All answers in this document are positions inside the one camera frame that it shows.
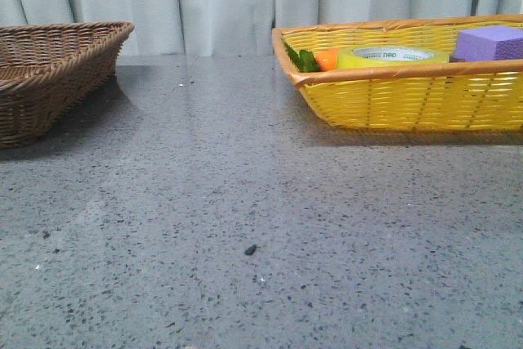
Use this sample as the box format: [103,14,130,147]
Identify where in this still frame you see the yellow tape roll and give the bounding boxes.
[337,45,449,69]

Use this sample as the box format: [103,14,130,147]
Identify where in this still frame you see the small black debris chip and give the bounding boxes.
[244,244,257,256]

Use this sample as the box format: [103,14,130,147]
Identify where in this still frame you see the orange toy carrot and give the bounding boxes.
[284,43,338,73]

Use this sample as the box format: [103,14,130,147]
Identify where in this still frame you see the yellow woven basket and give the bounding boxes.
[272,14,522,132]

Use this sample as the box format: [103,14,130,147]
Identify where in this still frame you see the brown wicker basket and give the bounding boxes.
[1,21,134,149]

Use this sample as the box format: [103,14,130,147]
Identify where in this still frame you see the purple foam block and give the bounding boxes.
[454,25,522,61]

